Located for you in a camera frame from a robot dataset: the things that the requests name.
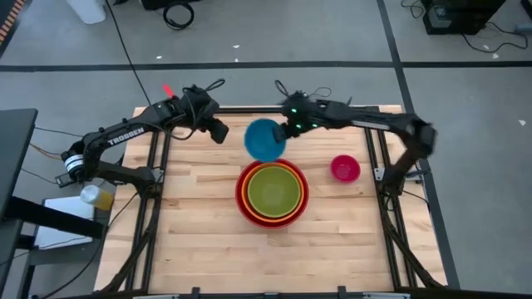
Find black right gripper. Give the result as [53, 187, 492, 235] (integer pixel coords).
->
[271, 93, 329, 144]

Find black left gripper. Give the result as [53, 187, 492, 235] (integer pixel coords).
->
[181, 85, 230, 145]

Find teal bowl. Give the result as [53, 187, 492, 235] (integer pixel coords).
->
[244, 118, 288, 163]

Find yellow-green bowl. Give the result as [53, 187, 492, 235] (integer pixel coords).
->
[247, 165, 302, 218]

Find large orange bowl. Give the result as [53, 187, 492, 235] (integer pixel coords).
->
[240, 161, 305, 224]

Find large red bowl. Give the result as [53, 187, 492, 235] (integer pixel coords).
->
[234, 158, 310, 230]

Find small pink bowl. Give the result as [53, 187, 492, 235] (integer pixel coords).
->
[329, 154, 362, 184]

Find bottle with yellow liquid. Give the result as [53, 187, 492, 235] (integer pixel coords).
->
[80, 184, 116, 212]

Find white bin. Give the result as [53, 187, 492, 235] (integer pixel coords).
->
[66, 0, 107, 25]

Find white paper sheet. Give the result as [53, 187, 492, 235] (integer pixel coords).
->
[33, 194, 96, 251]

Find black desk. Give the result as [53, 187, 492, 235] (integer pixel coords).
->
[0, 108, 106, 299]

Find black equipment box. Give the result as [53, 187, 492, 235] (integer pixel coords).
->
[421, 0, 507, 36]

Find orange striped black mat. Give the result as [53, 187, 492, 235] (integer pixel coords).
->
[0, 0, 27, 45]

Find right gripper black cable loop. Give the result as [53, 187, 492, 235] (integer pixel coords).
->
[273, 79, 292, 99]

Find gripper black cable loop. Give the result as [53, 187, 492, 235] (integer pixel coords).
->
[202, 78, 226, 95]
[273, 79, 292, 99]

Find left gripper black cable loop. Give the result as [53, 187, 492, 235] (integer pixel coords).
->
[202, 78, 226, 95]

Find black aluminium table frame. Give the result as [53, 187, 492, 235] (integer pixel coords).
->
[99, 105, 449, 299]

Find long black floor cable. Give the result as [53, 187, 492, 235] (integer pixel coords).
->
[104, 0, 153, 107]

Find coiled black cable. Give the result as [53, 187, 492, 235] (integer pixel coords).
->
[162, 1, 195, 32]

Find black cable by equipment box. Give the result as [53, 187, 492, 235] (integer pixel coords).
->
[460, 20, 525, 54]

